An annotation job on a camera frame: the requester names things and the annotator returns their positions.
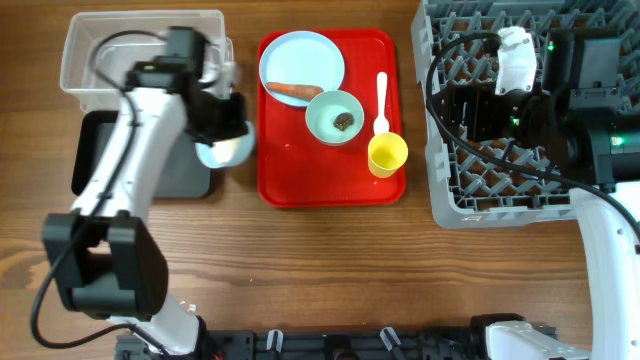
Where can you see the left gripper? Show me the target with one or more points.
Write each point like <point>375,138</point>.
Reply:
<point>234,127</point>

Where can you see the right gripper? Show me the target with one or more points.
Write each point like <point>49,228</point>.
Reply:
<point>479,99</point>

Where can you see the light blue bowl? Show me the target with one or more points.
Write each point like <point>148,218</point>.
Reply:
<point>227,153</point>

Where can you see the yellow plastic cup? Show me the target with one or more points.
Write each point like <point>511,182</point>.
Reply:
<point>387,152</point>

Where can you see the green bowl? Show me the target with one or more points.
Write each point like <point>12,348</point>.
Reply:
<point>325,108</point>

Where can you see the brown food scrap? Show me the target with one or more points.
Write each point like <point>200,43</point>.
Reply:
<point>343,121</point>

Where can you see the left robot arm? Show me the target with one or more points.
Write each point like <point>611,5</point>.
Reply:
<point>104,261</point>

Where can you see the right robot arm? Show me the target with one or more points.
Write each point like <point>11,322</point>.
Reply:
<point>564,99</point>

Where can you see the grey dishwasher rack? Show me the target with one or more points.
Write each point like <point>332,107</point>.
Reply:
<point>466,191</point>

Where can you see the black plastic tray bin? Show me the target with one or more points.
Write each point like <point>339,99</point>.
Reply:
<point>183,175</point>

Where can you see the white plastic spoon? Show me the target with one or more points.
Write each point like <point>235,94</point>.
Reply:
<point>381,124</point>

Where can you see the red serving tray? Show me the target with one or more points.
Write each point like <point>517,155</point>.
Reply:
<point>297,170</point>

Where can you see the orange carrot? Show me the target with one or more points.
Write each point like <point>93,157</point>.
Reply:
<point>302,92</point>

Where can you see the light blue plate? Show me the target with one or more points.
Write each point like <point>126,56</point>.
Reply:
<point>302,58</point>

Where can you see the clear plastic bin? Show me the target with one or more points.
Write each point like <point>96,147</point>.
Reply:
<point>115,40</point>

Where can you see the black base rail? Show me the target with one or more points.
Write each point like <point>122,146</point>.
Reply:
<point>447,343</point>

